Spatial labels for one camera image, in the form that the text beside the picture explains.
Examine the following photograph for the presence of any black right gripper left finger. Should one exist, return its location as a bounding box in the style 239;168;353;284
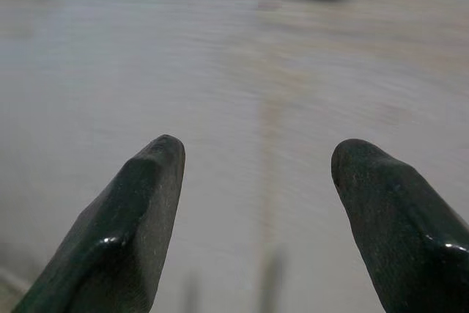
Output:
10;133;186;313

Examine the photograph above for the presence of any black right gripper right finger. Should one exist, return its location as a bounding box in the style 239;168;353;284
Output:
330;138;469;313

